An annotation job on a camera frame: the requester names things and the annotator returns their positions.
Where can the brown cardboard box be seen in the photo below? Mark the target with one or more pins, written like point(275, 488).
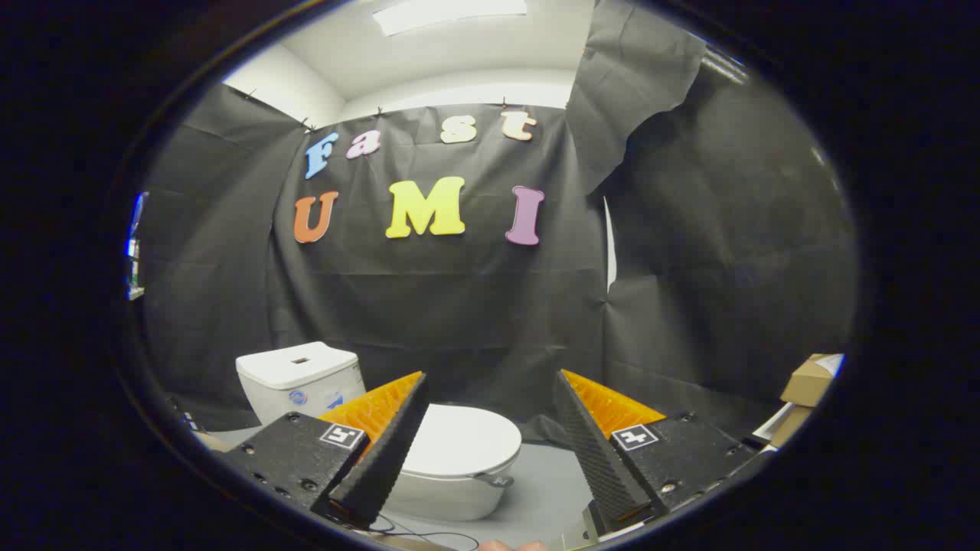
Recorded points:
point(808, 383)

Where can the white toilet lid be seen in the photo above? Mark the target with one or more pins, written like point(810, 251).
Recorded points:
point(467, 440)

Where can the black backdrop cloth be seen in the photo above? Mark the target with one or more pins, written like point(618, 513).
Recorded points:
point(459, 306)

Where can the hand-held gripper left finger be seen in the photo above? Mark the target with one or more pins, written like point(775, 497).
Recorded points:
point(390, 459)

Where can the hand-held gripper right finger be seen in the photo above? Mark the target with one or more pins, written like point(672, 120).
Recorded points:
point(597, 459)

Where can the computer monitor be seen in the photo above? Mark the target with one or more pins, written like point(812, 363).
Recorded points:
point(135, 245)

